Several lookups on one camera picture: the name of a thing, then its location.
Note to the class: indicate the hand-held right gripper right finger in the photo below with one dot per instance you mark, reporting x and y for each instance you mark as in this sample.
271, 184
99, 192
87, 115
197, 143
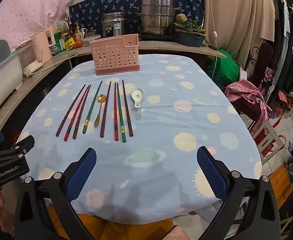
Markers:
211, 175

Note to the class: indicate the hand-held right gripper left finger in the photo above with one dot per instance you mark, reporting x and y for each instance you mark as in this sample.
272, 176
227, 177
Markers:
84, 175

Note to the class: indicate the dark maroon chopstick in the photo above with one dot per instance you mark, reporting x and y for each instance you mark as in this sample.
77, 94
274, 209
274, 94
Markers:
70, 110
127, 107
81, 112
105, 108

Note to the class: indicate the red chopstick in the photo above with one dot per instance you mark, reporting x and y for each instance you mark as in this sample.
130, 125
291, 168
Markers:
76, 113
115, 110

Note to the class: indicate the green chopstick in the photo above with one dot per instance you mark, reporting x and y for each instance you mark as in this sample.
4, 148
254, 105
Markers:
120, 112
92, 106

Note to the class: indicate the gold flower-shaped spoon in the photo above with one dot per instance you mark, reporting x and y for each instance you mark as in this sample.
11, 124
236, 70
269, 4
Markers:
101, 97

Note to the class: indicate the white ceramic spoon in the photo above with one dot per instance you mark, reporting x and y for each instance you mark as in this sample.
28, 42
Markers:
136, 95

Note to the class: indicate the pink plastic utensil basket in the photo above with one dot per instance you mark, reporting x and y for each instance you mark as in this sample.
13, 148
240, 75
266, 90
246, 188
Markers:
114, 55

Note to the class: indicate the person's left hand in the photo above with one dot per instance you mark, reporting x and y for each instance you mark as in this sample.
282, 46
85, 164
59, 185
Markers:
4, 210

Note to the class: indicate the wooden side counter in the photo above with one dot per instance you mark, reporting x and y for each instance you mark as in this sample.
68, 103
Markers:
16, 97

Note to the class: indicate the red plastic stool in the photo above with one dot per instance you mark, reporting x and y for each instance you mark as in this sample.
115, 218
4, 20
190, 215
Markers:
271, 140

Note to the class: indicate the orange cardboard box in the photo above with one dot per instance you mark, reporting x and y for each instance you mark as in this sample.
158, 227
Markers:
280, 185

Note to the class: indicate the person's orange trousers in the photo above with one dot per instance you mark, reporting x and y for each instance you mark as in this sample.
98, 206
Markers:
126, 231

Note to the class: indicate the white power strip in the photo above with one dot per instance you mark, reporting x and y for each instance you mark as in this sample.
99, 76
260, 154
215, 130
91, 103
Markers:
32, 70

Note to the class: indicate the pink floral cloth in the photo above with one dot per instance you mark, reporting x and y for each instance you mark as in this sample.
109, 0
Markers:
244, 90

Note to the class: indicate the pink electric kettle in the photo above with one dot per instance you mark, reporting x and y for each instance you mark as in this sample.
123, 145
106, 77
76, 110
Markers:
42, 45

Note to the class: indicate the green plastic bag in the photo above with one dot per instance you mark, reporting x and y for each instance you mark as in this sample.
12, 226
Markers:
224, 70

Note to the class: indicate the yellow snack packet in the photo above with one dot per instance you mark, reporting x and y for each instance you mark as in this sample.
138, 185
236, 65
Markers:
70, 45

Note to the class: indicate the red tomato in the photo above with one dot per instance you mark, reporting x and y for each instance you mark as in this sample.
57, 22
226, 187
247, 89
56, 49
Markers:
79, 43

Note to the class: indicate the clear food container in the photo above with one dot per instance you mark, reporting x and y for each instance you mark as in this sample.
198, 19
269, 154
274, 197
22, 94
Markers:
91, 41

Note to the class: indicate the white and green carton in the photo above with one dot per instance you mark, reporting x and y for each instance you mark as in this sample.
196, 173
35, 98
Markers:
60, 26

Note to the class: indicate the yellow oil bottle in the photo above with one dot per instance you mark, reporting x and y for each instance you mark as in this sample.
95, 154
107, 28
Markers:
78, 33

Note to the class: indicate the dark metal chair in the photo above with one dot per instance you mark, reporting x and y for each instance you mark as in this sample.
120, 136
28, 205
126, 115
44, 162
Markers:
261, 60

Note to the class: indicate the dark sauce bottle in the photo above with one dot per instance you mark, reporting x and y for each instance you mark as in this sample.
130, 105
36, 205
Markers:
71, 28

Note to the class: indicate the small steel pot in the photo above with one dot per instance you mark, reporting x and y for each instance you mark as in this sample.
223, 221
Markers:
92, 33

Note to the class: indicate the pink printed sheet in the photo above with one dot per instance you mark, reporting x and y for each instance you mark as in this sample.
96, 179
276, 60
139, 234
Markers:
31, 7

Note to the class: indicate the blue plastic basin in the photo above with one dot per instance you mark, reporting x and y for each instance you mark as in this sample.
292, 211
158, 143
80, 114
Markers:
189, 40

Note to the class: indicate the grey counter board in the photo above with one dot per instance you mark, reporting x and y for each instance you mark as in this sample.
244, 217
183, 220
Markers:
161, 46

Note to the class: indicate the black induction cooker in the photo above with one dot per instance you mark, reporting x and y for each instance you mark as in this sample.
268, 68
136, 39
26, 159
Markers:
161, 38

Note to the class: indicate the steel rice cooker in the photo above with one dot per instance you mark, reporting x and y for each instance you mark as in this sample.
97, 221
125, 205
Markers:
114, 25

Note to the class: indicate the bowl of green vegetables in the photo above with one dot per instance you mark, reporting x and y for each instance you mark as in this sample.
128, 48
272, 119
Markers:
189, 24

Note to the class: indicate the row of hanging clothes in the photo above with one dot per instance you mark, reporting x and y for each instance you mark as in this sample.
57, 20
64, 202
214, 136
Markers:
289, 42

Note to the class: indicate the beige curtain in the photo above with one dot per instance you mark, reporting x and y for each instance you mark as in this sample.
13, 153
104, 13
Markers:
236, 17

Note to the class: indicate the tan loofah sponge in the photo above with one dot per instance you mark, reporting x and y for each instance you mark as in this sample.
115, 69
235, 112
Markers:
182, 18

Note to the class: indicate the steel steamer pot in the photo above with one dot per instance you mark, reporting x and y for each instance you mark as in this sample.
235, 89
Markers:
157, 15

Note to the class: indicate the navy printed cloth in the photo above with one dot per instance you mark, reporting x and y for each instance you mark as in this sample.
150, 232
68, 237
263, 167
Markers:
126, 2

